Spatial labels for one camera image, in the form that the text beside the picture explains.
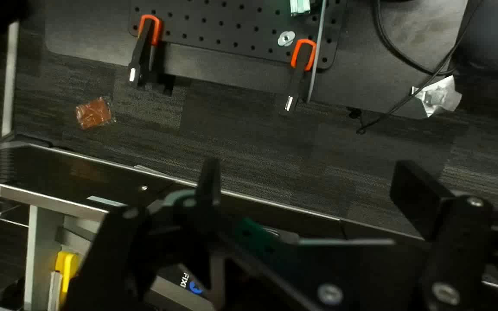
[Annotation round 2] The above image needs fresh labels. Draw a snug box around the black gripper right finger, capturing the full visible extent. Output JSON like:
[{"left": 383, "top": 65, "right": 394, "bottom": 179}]
[{"left": 388, "top": 160, "right": 454, "bottom": 239}]

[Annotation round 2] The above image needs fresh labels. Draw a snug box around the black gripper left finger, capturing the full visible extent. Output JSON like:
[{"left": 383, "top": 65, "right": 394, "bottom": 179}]
[{"left": 193, "top": 155, "right": 224, "bottom": 290}]

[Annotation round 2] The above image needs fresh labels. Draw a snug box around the yellow object in drawer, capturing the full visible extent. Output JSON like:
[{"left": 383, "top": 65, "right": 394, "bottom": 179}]
[{"left": 55, "top": 250, "right": 79, "bottom": 302}]

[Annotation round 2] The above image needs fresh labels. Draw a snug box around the green plastic piece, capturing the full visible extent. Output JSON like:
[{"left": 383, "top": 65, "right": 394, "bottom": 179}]
[{"left": 162, "top": 189, "right": 394, "bottom": 252}]

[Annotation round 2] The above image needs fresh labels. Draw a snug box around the black iFixit box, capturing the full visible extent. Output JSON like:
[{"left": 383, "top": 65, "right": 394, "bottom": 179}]
[{"left": 158, "top": 265, "right": 209, "bottom": 307}]

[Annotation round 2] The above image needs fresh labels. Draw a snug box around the crumpled silver foil piece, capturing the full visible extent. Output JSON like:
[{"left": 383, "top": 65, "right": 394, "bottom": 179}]
[{"left": 409, "top": 75, "right": 461, "bottom": 117}]

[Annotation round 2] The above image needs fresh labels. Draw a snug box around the brown crumpled wrapper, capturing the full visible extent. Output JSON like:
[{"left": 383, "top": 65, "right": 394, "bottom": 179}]
[{"left": 75, "top": 96, "right": 113, "bottom": 129}]

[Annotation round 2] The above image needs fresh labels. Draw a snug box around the black perforated pegboard panel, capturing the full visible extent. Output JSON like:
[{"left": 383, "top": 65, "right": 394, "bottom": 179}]
[{"left": 127, "top": 0, "right": 345, "bottom": 70}]

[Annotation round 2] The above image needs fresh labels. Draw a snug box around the black cable on floor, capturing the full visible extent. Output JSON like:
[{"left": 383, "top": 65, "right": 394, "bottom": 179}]
[{"left": 356, "top": 0, "right": 484, "bottom": 136}]

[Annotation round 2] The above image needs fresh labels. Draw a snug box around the left orange-handled black clamp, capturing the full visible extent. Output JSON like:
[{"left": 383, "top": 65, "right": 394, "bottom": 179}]
[{"left": 127, "top": 13, "right": 162, "bottom": 86}]

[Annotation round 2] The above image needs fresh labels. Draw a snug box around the orange-handled black clamp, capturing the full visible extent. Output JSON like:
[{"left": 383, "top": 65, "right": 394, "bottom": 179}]
[
  {"left": 127, "top": 13, "right": 162, "bottom": 86},
  {"left": 283, "top": 37, "right": 316, "bottom": 110}
]

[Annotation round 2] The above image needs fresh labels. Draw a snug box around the right orange-handled black clamp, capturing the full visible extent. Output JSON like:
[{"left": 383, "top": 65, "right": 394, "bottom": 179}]
[{"left": 283, "top": 37, "right": 316, "bottom": 110}]

